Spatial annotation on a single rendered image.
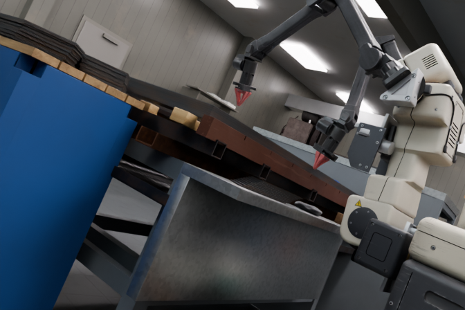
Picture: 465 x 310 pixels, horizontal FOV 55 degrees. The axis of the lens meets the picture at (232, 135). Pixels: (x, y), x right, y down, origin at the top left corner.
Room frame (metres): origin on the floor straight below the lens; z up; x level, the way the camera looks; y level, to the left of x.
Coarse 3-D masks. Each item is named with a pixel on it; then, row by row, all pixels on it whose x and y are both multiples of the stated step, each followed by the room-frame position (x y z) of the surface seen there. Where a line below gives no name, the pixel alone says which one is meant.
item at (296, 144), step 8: (256, 128) 3.12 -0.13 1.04; (272, 136) 3.03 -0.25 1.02; (280, 136) 3.00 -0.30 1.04; (288, 144) 2.95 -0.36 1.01; (296, 144) 2.92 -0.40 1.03; (304, 144) 2.88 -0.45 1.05; (312, 152) 2.84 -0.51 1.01; (336, 160) 2.74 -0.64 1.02; (344, 160) 2.72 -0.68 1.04; (424, 192) 2.43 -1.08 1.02; (432, 192) 2.40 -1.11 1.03; (440, 192) 2.38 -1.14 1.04; (448, 200) 2.46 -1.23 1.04; (456, 208) 2.73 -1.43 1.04
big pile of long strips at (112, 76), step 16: (0, 16) 1.22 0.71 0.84; (0, 32) 1.20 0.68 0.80; (16, 32) 1.15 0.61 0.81; (32, 32) 1.15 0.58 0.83; (48, 32) 1.15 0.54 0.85; (48, 48) 1.16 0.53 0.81; (64, 48) 1.16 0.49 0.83; (80, 48) 1.22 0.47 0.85; (80, 64) 1.31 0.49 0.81; (96, 64) 1.32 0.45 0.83; (112, 80) 1.32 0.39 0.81; (128, 80) 1.44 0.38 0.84
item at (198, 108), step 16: (144, 96) 1.47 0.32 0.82; (160, 96) 1.43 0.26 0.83; (176, 96) 1.39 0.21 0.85; (160, 112) 1.99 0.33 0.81; (192, 112) 1.34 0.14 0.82; (208, 112) 1.31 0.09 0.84; (224, 112) 1.35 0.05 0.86; (240, 128) 1.44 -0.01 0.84; (272, 144) 1.62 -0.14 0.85; (288, 160) 1.74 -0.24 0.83; (320, 176) 2.02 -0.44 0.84; (352, 192) 2.38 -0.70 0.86
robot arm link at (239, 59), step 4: (248, 44) 1.94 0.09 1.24; (248, 48) 1.93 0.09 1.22; (252, 48) 1.92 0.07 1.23; (248, 52) 1.93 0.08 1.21; (252, 52) 1.93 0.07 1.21; (240, 56) 2.01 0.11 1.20; (244, 56) 1.99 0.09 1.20; (248, 56) 1.93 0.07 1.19; (236, 60) 2.01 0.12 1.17; (240, 60) 2.00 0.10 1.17; (256, 60) 1.97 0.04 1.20; (260, 60) 1.97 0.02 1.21; (232, 64) 2.03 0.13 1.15; (236, 64) 2.01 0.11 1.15; (240, 64) 1.99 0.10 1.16; (236, 68) 2.03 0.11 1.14; (240, 68) 2.00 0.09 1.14
